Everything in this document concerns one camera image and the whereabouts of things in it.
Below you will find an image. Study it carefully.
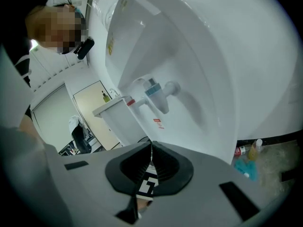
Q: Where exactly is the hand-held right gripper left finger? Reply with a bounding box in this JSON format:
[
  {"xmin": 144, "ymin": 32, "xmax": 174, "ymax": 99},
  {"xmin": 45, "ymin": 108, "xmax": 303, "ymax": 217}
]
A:
[{"xmin": 105, "ymin": 141, "xmax": 152, "ymax": 225}]

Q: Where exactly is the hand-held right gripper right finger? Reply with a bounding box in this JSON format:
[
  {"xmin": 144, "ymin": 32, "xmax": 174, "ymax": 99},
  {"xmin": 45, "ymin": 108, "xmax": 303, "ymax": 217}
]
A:
[{"xmin": 151, "ymin": 140, "xmax": 194, "ymax": 196}]

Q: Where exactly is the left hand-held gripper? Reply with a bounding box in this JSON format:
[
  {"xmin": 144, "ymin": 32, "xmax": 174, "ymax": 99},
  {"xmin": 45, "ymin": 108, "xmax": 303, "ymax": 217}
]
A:
[{"xmin": 138, "ymin": 166, "xmax": 160, "ymax": 200}]

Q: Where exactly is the person's right forearm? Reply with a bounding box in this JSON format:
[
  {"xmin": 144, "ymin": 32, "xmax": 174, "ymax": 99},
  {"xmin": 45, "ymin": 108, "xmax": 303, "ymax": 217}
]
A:
[{"xmin": 18, "ymin": 118, "xmax": 41, "ymax": 143}]

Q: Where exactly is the white sink cabinet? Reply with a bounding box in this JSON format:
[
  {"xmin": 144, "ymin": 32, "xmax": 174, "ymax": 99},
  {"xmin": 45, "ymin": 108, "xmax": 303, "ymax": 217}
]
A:
[{"xmin": 92, "ymin": 95, "xmax": 144, "ymax": 149}]

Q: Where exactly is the red dispenser tap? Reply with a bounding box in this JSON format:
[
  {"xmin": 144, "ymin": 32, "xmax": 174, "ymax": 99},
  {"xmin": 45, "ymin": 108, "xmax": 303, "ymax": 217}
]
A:
[{"xmin": 126, "ymin": 96, "xmax": 152, "ymax": 110}]

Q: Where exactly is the blue dispenser tap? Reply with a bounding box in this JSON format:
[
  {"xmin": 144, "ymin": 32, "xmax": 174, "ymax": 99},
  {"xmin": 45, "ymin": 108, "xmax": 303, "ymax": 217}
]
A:
[{"xmin": 143, "ymin": 78, "xmax": 181, "ymax": 114}]

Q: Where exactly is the white water dispenser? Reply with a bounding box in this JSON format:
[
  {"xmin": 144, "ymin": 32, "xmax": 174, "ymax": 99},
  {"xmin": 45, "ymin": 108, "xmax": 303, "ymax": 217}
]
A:
[{"xmin": 86, "ymin": 0, "xmax": 239, "ymax": 166}]

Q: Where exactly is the clear water jug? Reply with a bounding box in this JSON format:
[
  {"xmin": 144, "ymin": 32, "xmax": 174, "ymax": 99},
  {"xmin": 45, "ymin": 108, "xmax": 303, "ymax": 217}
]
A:
[{"xmin": 91, "ymin": 0, "xmax": 131, "ymax": 32}]

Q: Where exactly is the person's left hand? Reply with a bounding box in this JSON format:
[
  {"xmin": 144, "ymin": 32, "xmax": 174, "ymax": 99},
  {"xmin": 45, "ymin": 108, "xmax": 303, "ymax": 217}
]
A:
[{"xmin": 137, "ymin": 196, "xmax": 154, "ymax": 214}]

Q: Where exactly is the black chair with white jacket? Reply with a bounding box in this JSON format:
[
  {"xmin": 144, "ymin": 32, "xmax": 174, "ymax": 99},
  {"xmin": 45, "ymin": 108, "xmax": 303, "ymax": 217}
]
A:
[{"xmin": 68, "ymin": 115, "xmax": 96, "ymax": 155}]

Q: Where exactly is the red label bottle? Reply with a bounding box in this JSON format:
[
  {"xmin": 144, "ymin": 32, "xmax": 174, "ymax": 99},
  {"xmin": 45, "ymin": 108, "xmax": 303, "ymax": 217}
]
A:
[{"xmin": 234, "ymin": 145, "xmax": 252, "ymax": 157}]

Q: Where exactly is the teal cloth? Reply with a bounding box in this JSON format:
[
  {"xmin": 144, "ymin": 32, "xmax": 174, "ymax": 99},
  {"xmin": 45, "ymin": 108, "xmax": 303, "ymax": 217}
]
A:
[{"xmin": 233, "ymin": 159, "xmax": 260, "ymax": 182}]

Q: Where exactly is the yellow liquid bottle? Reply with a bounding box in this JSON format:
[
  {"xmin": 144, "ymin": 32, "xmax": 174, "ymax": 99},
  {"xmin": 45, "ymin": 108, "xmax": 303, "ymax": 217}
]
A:
[{"xmin": 247, "ymin": 138, "xmax": 264, "ymax": 161}]

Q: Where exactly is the clear plastic sheet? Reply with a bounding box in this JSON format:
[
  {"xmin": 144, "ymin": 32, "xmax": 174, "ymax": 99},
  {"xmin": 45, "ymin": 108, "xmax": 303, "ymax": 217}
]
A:
[{"xmin": 257, "ymin": 140, "xmax": 299, "ymax": 196}]

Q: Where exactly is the person's head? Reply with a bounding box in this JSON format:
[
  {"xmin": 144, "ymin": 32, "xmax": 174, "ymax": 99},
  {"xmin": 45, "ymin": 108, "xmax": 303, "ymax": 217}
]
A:
[{"xmin": 25, "ymin": 0, "xmax": 89, "ymax": 55}]

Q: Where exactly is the black head camera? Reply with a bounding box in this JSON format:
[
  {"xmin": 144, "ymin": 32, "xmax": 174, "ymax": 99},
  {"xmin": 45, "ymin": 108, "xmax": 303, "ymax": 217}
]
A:
[{"xmin": 73, "ymin": 36, "xmax": 95, "ymax": 61}]

